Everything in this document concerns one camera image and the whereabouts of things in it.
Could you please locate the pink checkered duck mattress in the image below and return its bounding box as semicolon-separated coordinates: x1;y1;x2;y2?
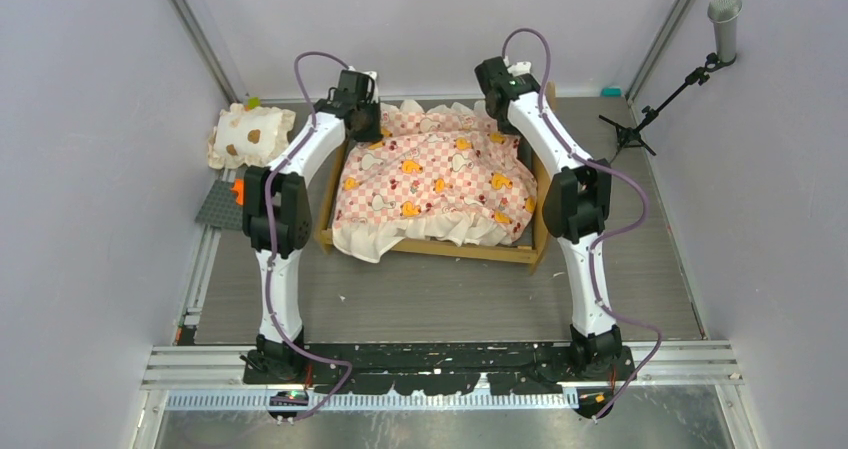
331;99;539;264

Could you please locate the wooden pet bed frame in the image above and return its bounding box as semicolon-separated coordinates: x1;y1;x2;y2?
313;81;559;275

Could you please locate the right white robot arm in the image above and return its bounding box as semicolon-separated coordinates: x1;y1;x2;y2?
474;57;623;380

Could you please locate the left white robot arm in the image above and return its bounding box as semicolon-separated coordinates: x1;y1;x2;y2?
242;68;382;383

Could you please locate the teal small block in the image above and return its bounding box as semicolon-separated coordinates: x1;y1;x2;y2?
600;87;623;98

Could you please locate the white ruffled pillow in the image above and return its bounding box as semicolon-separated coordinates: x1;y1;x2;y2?
207;103;296;170

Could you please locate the black microphone stand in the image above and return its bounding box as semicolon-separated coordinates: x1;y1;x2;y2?
598;53;737;163

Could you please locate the orange curved toy block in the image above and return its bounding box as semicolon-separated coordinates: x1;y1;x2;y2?
230;179;244;206

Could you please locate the grey building baseplate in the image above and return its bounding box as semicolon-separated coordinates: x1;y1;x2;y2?
194;180;243;231

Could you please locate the grey microphone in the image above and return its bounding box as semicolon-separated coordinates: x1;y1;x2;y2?
707;0;743;64

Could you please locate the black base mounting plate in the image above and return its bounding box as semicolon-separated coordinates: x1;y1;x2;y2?
241;342;635;396

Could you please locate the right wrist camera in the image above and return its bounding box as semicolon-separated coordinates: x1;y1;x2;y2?
507;61;532;77

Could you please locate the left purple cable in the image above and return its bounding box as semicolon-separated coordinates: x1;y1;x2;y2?
263;51;379;422

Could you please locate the purple cable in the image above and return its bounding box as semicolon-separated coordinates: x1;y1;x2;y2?
263;51;379;422
501;27;664;422

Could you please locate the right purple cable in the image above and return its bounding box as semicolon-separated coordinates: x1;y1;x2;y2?
501;27;664;422

